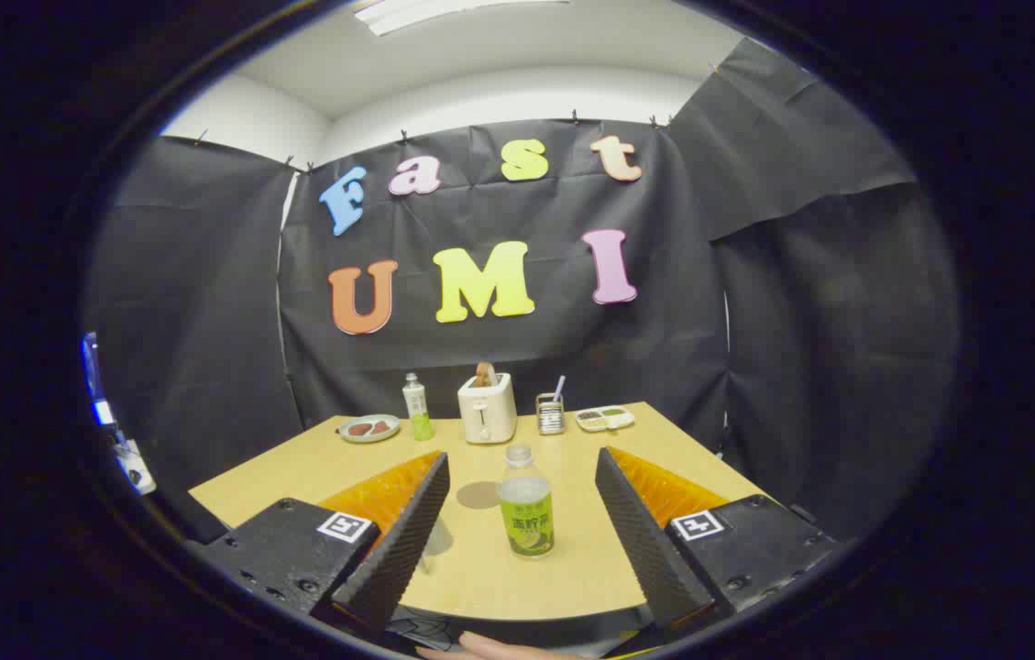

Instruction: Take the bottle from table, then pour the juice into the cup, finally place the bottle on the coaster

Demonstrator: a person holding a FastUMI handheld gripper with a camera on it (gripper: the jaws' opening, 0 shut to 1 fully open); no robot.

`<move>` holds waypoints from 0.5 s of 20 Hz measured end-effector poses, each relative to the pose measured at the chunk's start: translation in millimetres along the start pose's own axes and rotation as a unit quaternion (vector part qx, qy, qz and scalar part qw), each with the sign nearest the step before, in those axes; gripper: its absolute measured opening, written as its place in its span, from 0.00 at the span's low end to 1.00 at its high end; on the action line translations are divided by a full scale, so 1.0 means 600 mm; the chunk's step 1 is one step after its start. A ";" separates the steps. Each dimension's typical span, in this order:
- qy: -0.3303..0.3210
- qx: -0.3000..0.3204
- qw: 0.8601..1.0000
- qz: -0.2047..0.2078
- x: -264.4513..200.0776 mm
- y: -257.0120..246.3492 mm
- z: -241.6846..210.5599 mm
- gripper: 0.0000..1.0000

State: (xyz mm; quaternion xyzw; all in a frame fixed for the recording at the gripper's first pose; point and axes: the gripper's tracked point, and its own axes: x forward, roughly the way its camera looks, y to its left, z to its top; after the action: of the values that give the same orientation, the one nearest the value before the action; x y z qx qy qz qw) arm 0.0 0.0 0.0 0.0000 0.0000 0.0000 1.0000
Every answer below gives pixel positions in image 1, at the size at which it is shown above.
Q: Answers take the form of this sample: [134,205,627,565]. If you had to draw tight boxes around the ceiling light panel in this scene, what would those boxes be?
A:
[354,0,573,38]

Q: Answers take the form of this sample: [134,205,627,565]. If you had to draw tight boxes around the clear juice bottle green label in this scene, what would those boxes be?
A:
[497,444,556,559]

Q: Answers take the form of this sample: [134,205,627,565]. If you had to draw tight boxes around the cream toaster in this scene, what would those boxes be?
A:
[457,371,518,446]

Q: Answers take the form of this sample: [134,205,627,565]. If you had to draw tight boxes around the white divided dish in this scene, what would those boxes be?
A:
[575,406,636,433]

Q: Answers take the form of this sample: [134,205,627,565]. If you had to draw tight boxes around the wooden table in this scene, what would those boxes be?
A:
[189,401,765,622]

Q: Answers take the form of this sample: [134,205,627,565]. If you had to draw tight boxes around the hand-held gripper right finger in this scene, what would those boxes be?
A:
[595,446,839,633]

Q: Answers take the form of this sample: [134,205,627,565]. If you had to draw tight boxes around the slim white green bottle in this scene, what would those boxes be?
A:
[402,372,435,442]

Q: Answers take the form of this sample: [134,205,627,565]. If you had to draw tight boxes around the pale green plate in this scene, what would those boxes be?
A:
[337,414,402,445]

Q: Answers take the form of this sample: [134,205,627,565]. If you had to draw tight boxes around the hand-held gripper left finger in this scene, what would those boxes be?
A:
[196,449,451,633]

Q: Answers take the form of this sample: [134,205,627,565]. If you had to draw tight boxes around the blue white clutter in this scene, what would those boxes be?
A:
[82,332,156,496]

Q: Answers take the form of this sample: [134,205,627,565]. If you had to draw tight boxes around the black backdrop cloth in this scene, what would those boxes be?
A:
[82,37,963,542]

